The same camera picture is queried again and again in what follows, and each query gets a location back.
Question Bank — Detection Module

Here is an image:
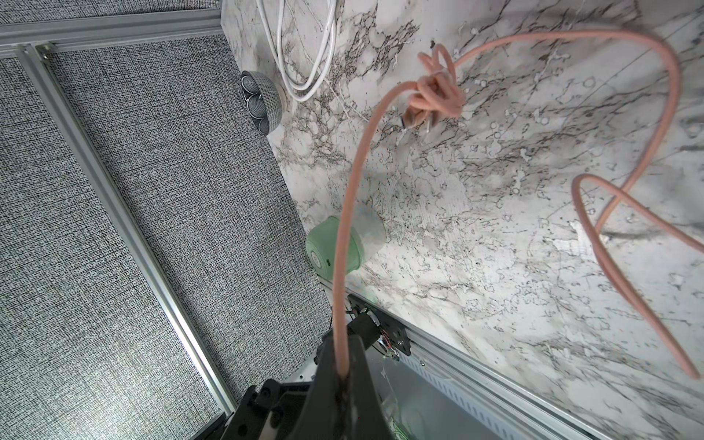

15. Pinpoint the aluminium front rail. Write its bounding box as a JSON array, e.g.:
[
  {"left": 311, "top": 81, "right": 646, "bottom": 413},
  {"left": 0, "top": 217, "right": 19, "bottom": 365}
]
[{"left": 346, "top": 290, "right": 610, "bottom": 439}]

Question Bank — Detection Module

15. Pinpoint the black patterned ceramic bowl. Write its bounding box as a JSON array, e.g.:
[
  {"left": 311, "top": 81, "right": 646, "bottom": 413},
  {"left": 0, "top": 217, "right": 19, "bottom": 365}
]
[{"left": 240, "top": 71, "right": 288, "bottom": 136}]

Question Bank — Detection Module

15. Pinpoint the white power cable with plug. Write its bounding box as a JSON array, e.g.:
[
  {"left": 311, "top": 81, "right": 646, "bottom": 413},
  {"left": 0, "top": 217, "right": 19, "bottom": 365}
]
[{"left": 255, "top": 0, "right": 339, "bottom": 104}]

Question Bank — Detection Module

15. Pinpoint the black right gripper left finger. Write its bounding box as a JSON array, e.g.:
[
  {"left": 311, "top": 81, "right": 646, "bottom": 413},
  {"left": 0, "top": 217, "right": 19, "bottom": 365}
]
[{"left": 288, "top": 337, "right": 344, "bottom": 440}]

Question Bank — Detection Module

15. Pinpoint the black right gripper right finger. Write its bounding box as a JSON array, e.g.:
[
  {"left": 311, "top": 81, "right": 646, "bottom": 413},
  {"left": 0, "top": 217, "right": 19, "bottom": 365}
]
[{"left": 343, "top": 335, "right": 393, "bottom": 440}]

